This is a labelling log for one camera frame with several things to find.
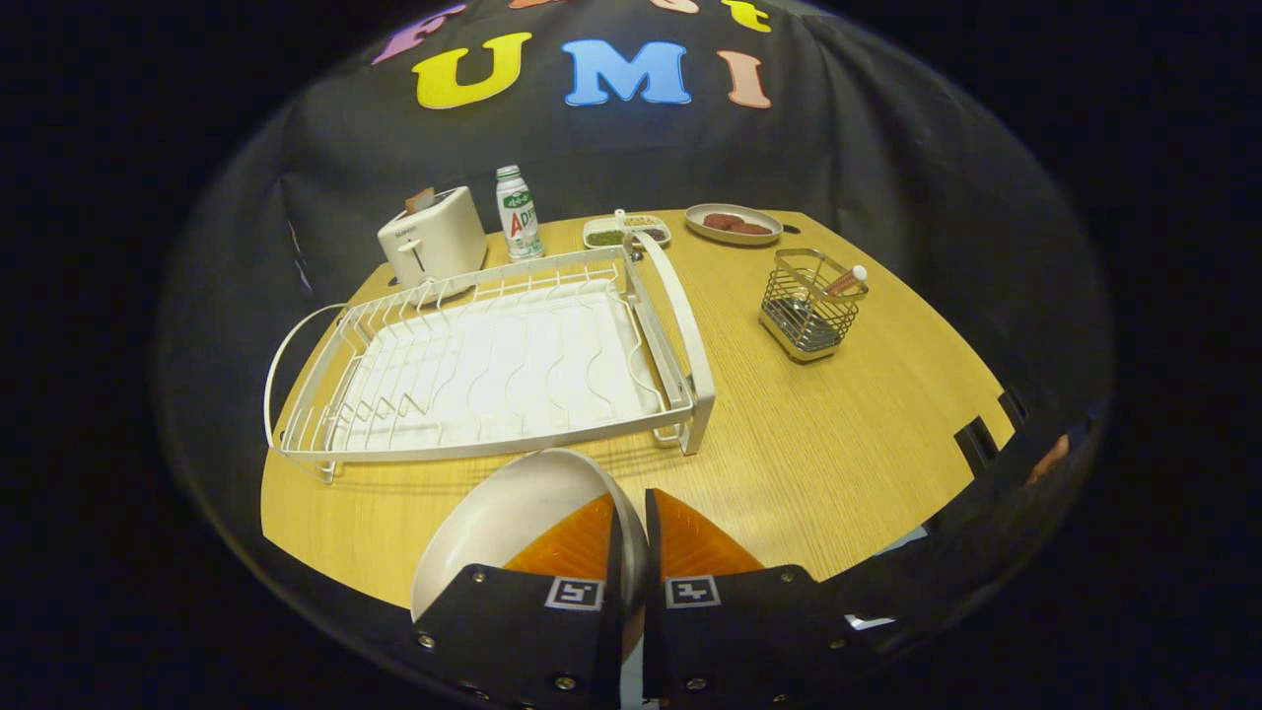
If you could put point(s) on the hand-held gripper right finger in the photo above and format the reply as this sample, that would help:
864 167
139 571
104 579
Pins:
656 631

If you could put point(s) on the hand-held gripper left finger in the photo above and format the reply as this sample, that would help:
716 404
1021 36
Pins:
606 631

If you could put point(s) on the beige round plate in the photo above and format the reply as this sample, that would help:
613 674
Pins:
513 513

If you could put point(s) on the white divided dish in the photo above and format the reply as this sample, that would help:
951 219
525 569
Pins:
599 224

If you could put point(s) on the beige plate with meat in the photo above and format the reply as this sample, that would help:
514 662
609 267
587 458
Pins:
767 238

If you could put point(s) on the white drip tray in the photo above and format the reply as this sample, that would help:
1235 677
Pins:
493 365

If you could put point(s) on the pile of green beans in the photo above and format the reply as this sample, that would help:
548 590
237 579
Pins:
605 238

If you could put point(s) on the brown meat patty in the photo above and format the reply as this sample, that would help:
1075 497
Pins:
722 220
752 229

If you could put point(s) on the white bottle with green label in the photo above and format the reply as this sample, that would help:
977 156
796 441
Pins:
518 217

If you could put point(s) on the white toaster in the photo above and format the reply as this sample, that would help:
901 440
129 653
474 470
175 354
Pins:
439 242

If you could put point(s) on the brown toast slice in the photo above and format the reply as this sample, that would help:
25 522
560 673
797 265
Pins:
419 200

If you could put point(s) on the black backdrop cloth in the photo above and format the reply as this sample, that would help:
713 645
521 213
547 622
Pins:
887 148

